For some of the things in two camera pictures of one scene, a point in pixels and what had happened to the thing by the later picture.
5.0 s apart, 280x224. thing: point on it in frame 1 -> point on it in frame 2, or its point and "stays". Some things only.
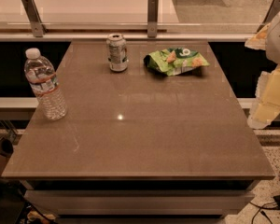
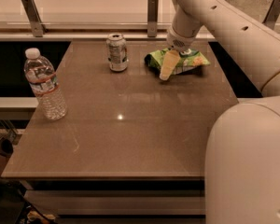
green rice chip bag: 175,60 stays
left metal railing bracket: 34,16 stays
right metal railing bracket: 277,3 stays
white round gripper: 278,42 -> 176,42
